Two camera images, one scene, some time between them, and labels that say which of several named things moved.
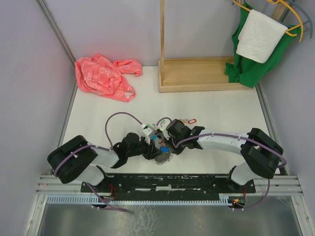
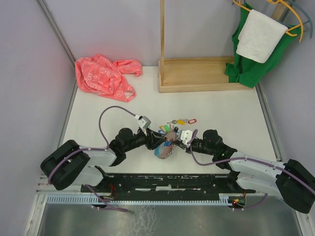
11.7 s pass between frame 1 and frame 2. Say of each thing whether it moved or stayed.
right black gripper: moved
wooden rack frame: stayed
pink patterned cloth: stayed
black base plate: stayed
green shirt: stayed
